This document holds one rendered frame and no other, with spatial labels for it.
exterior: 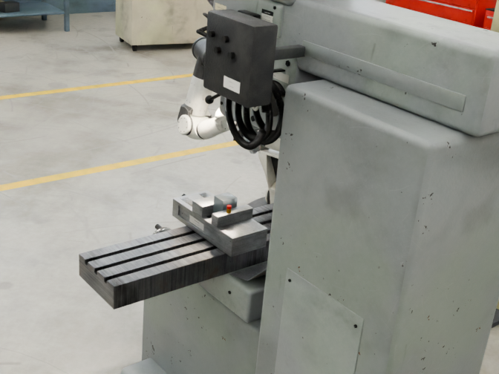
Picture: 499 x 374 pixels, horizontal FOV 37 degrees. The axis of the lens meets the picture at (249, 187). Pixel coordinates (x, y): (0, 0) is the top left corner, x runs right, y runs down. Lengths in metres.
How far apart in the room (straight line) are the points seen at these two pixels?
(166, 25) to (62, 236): 4.60
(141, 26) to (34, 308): 5.22
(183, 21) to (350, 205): 7.00
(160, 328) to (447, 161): 1.61
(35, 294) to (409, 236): 2.53
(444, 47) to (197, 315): 1.41
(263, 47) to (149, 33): 6.77
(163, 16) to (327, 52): 6.67
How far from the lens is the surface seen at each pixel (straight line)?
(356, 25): 1.96
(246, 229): 2.47
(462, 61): 1.75
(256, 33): 1.86
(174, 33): 8.74
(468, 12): 7.54
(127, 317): 3.75
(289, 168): 2.03
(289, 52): 2.06
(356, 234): 1.89
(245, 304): 2.45
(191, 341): 2.83
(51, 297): 3.92
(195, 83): 2.86
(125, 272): 2.34
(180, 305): 2.83
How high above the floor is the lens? 2.09
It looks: 24 degrees down
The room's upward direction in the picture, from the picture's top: 5 degrees clockwise
